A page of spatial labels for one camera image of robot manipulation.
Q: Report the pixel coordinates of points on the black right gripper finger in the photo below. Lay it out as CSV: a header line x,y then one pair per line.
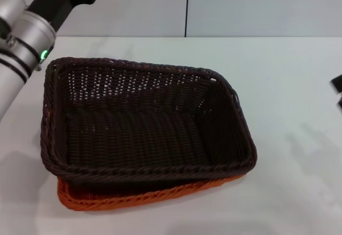
x,y
337,83
340,102

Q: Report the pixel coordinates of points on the dark brown woven basket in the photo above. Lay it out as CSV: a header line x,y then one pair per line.
x,y
139,128

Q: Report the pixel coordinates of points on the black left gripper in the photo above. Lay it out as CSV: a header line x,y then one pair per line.
x,y
58,2

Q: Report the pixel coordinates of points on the orange woven plastic basket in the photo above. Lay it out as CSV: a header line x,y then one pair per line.
x,y
149,196

